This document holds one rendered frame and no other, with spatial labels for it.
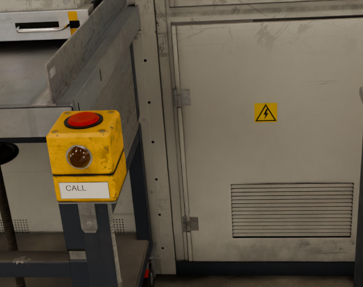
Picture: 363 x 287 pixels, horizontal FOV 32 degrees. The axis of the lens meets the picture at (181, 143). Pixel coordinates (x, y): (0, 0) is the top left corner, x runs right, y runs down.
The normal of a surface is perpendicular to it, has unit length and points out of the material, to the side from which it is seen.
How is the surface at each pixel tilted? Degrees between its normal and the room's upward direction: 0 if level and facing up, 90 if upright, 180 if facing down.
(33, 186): 90
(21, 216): 90
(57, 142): 90
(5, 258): 0
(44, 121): 90
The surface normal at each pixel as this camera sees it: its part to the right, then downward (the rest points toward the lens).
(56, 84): 0.99, -0.02
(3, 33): -0.10, 0.43
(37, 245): -0.07, -0.90
